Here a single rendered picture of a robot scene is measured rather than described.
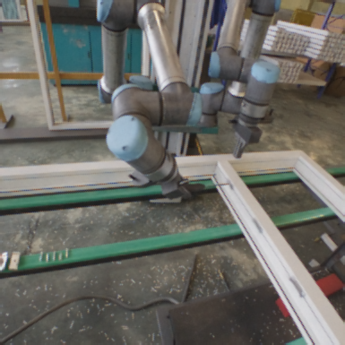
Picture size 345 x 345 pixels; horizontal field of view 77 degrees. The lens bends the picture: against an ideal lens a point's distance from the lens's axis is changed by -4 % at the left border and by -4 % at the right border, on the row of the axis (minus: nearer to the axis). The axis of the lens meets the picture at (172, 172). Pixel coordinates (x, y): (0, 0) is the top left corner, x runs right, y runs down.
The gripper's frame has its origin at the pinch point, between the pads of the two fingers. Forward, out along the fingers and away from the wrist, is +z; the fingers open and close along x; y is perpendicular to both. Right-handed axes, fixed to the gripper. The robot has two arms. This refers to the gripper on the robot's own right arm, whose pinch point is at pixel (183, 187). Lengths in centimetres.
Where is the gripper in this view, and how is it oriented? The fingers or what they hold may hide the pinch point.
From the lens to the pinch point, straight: 75.1
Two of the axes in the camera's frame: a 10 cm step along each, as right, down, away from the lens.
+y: 8.8, -3.9, -2.7
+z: 4.3, 3.9, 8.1
